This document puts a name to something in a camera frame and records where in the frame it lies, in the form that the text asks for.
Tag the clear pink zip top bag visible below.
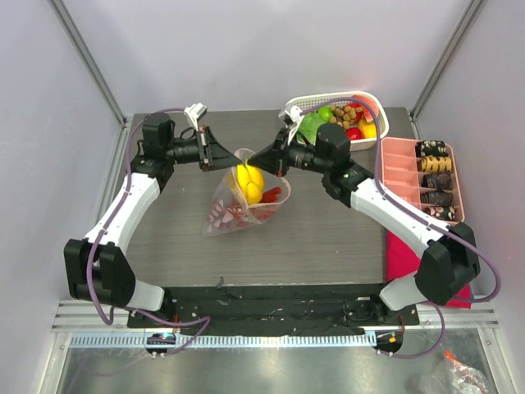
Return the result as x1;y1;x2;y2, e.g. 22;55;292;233
202;149;291;236

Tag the red chili pepper toy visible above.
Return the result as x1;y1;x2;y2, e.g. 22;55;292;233
203;187;290;236

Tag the green lettuce leaf toy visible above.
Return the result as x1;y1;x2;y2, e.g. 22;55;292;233
296;112;326;145

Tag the white slotted cable duct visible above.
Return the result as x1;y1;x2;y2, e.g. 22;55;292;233
70;331;377;350

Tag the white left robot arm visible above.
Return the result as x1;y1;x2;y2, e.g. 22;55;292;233
64;103;240;328

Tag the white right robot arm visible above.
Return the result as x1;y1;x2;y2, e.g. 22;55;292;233
248;123;480;324

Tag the yellow leopard sock roll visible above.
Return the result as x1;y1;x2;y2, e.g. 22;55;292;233
417;156;453;173

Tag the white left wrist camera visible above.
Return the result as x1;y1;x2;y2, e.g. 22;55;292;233
184;103;208;130

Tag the brown longan bunch toy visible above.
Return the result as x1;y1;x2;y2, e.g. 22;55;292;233
329;103;363;129

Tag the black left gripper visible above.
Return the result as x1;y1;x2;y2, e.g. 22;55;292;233
165;126;243;173

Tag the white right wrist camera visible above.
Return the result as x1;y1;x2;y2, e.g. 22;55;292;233
278;105;304;144

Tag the red tomato toy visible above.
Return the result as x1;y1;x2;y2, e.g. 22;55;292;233
345;127;363;140

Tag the watermelon slice toy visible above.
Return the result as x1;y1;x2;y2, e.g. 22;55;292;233
353;94;379;123

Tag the white perforated plastic basket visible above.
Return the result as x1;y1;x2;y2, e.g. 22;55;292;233
285;91;389;152

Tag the green apple toy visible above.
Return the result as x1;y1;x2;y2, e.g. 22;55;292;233
317;106;334;122

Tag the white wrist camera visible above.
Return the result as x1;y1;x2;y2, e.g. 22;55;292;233
278;105;304;144
184;103;208;130

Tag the yellow banana bunch toy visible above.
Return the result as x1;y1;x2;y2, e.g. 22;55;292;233
235;164;265;205

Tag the dark brown sock roll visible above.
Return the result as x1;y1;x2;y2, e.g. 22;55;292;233
422;172;453;191

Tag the crumpled clear plastic bag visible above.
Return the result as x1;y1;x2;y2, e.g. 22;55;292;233
417;350;497;394

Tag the aluminium frame rail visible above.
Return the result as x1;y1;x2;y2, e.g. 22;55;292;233
52;300;128;332

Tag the black patterned sock roll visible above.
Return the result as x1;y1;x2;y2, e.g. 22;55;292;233
420;190;454;207

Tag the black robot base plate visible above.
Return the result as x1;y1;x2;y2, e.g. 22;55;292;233
126;282;420;337

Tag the magenta cloth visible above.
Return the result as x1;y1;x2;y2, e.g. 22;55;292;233
386;231;472;309

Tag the black pink floral sock roll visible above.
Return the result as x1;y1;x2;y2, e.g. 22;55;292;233
423;206;456;222

